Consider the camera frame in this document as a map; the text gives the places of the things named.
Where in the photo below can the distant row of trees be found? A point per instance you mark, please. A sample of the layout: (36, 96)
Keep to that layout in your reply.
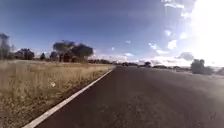
(120, 62)

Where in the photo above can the large dark tree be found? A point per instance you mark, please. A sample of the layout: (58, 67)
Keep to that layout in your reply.
(71, 50)

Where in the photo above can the dark grey asphalt road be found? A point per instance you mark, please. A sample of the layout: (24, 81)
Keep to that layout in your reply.
(143, 100)

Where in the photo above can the dark round tree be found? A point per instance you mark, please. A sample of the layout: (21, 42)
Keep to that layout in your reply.
(53, 56)

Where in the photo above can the white painted edge line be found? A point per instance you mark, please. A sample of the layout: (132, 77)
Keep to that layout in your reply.
(63, 104)

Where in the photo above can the small dark tree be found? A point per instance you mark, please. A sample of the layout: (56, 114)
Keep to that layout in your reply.
(42, 56)

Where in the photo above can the dry yellow grass field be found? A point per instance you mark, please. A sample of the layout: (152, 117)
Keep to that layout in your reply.
(30, 83)

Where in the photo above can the dark bush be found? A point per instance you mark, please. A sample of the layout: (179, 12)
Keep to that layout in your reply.
(200, 67)

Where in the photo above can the bare dark tree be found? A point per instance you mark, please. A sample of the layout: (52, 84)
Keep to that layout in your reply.
(4, 46)

